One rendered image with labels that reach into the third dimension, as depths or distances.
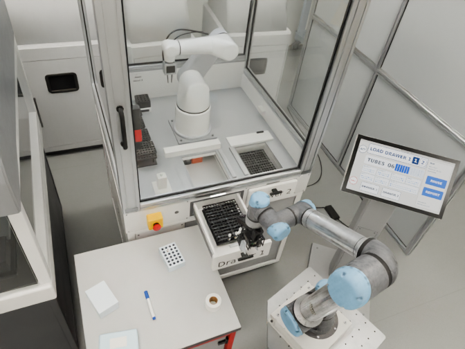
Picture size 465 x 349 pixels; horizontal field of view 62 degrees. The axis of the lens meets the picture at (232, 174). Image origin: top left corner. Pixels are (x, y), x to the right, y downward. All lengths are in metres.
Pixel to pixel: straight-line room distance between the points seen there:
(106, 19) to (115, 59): 0.13
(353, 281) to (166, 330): 0.89
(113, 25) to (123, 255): 1.08
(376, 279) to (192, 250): 1.02
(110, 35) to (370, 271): 1.05
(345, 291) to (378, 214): 1.24
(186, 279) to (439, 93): 1.95
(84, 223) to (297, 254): 1.60
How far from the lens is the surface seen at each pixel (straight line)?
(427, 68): 2.89
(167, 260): 1.87
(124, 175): 1.68
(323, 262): 2.94
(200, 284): 1.85
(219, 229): 1.85
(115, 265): 1.92
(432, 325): 3.08
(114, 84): 1.41
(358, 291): 1.15
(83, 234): 3.03
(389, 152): 2.14
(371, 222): 2.42
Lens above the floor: 2.37
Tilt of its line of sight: 44 degrees down
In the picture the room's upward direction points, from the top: 9 degrees clockwise
